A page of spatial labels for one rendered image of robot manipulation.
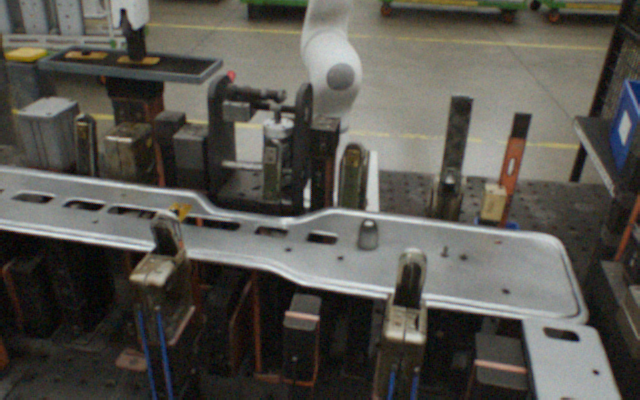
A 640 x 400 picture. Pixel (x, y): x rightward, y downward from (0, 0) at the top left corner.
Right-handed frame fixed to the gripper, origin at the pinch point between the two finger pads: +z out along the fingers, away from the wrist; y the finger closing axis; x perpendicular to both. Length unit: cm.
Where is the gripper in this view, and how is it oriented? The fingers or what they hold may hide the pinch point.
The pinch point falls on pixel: (137, 49)
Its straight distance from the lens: 128.6
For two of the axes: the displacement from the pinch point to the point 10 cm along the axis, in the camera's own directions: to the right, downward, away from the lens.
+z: -0.4, 8.7, 4.9
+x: 10.0, 0.5, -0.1
